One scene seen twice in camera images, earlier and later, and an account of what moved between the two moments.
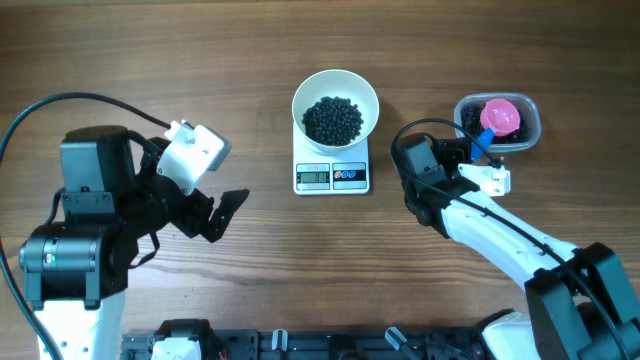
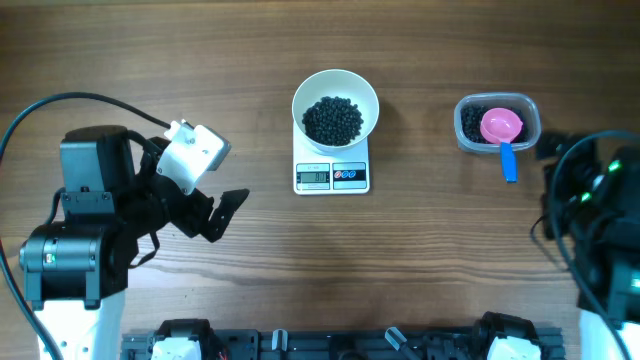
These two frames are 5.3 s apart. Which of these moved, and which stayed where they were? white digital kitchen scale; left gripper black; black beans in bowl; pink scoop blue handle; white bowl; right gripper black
Moved: pink scoop blue handle; right gripper black
Stayed: left gripper black; white bowl; white digital kitchen scale; black beans in bowl
